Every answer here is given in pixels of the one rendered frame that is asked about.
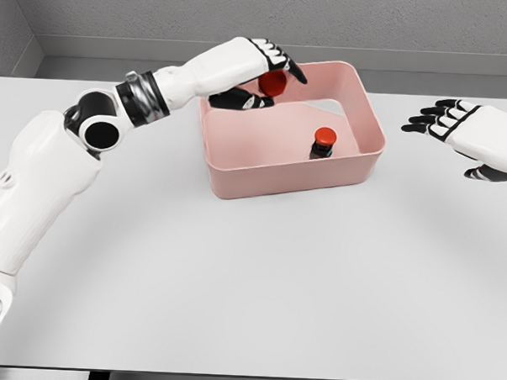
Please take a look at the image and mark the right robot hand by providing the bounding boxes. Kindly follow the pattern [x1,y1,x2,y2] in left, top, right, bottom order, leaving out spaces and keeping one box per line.
[399,97,507,183]

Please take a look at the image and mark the red button industrial switch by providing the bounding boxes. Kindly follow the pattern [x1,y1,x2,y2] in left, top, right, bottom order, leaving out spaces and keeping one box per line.
[307,125,339,162]
[256,69,290,98]

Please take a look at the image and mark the pink plastic basket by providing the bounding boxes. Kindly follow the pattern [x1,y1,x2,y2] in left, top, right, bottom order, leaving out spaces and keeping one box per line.
[194,55,389,207]

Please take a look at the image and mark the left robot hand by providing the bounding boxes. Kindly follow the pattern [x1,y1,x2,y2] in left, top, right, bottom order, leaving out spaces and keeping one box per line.
[184,34,310,114]

